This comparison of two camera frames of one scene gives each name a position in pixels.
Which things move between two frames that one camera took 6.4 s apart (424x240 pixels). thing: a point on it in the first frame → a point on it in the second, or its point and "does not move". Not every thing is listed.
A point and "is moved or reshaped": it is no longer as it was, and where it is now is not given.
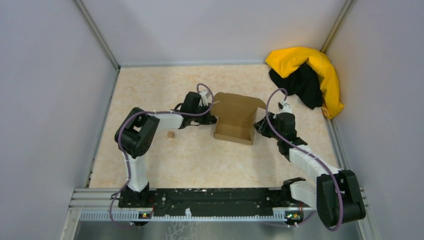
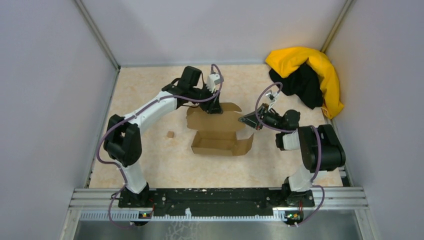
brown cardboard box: x=235 y=116 is moved or reshaped
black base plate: x=218 y=202 does not move
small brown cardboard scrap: x=170 y=134 does not move
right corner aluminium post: x=337 y=25 does not move
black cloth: x=305 y=83 does not move
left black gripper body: x=204 y=119 → x=199 y=94
